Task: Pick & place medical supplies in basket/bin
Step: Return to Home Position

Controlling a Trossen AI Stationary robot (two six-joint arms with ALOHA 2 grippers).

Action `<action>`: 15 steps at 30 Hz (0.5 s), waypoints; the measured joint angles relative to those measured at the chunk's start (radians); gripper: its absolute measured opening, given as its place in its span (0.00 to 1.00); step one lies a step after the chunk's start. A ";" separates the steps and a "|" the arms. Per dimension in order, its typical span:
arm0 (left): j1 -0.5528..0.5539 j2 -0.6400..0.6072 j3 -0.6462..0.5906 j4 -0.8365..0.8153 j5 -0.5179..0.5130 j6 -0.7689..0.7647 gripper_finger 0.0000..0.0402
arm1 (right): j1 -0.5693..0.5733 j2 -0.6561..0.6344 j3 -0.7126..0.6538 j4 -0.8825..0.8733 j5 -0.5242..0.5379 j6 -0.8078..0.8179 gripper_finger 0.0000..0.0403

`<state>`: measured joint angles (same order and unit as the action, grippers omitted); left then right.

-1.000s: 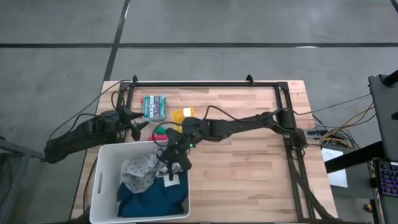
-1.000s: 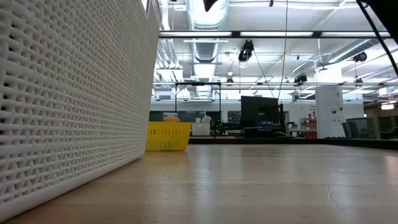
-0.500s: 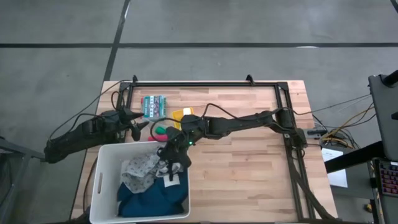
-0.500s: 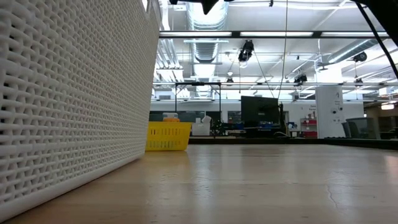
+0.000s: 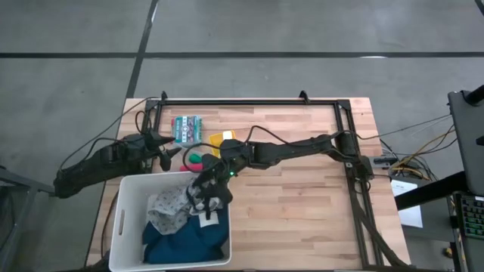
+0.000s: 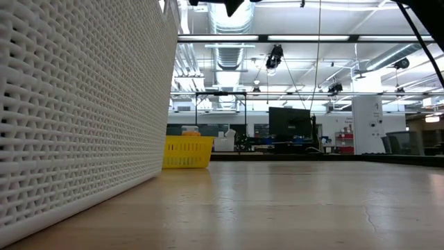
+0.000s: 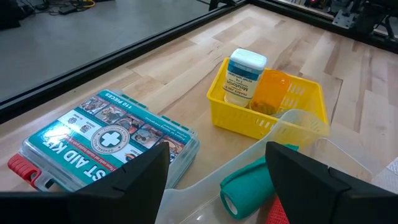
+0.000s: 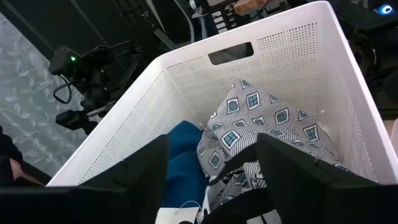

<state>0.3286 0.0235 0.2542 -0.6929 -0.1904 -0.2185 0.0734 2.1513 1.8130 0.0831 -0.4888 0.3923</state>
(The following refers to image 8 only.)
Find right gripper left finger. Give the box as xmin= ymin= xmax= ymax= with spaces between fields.
xmin=79 ymin=134 xmax=171 ymax=224

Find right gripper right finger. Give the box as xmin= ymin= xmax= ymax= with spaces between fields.
xmin=201 ymin=133 xmax=398 ymax=224

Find blue cloth garment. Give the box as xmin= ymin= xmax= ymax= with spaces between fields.
xmin=160 ymin=120 xmax=210 ymax=210

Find grey patterned cloth gown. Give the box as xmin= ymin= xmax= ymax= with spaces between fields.
xmin=197 ymin=78 xmax=354 ymax=224

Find white perforated plastic bin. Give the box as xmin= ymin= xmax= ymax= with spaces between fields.
xmin=45 ymin=0 xmax=398 ymax=187

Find person's hand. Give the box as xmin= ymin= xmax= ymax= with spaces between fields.
xmin=9 ymin=157 xmax=25 ymax=182

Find person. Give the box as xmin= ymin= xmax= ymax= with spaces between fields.
xmin=0 ymin=124 xmax=25 ymax=187

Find dark grey metal cart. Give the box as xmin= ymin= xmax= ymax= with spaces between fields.
xmin=0 ymin=0 xmax=200 ymax=63

